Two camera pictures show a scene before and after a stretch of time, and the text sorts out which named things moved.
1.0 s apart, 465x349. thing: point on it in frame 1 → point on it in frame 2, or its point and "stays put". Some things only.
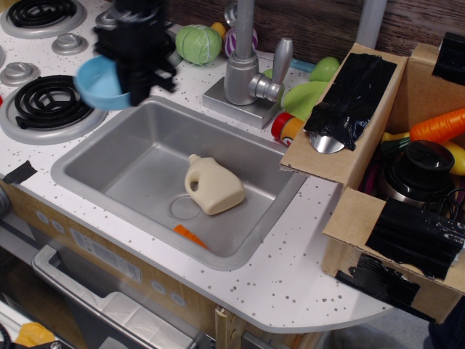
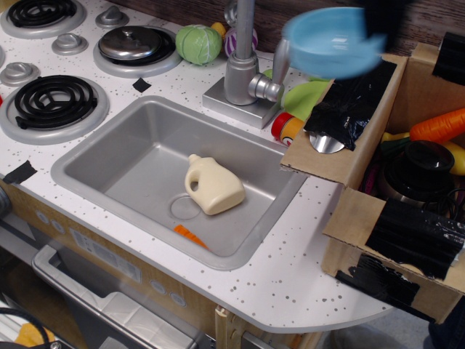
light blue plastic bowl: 98,83 → 332,42
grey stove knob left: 17,73 stays put
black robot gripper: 139,42 → 386,17
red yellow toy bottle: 285,126 stays put
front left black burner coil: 50,101 stays put
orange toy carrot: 442,128 stays put
